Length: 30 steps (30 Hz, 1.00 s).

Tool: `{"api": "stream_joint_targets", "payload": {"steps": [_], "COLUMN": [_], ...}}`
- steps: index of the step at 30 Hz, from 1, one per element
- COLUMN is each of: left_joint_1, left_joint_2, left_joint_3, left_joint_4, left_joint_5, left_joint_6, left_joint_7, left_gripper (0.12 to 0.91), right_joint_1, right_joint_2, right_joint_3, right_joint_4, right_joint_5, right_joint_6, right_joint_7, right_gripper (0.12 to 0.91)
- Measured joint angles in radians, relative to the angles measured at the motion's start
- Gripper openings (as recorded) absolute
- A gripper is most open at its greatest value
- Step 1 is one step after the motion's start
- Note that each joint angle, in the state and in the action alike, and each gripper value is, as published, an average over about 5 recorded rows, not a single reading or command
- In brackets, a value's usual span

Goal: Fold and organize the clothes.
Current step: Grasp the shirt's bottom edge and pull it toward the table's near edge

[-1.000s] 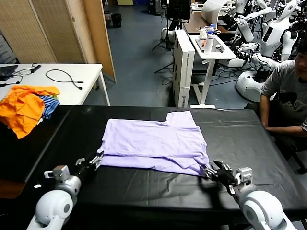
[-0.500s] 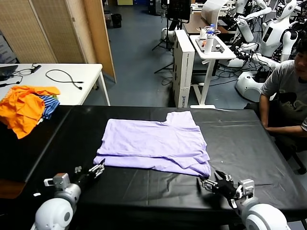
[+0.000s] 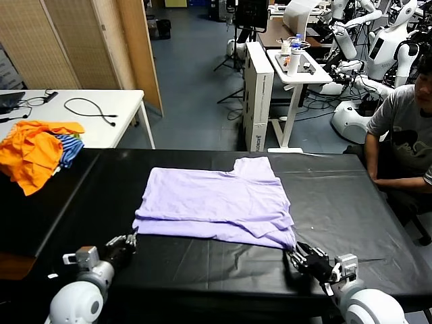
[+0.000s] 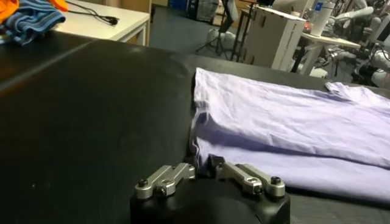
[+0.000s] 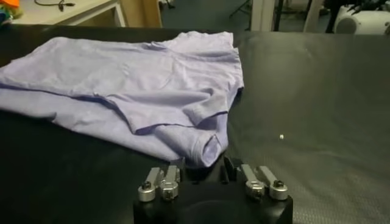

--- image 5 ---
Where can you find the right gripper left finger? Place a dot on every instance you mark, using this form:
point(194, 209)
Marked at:
point(169, 182)

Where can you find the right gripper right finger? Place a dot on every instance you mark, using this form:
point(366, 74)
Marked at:
point(254, 185)

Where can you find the lavender t-shirt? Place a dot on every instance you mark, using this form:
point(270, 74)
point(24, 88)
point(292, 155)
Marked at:
point(122, 91)

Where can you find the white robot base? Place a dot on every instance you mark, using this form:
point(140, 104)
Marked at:
point(362, 21)

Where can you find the black tablecloth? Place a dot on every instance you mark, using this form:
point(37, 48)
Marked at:
point(304, 106)

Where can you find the tall white cardboard box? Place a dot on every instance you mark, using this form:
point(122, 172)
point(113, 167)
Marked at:
point(262, 15)

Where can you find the white table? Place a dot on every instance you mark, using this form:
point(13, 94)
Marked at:
point(76, 13)

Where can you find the orange garment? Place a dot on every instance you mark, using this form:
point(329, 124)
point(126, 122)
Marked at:
point(8, 3)

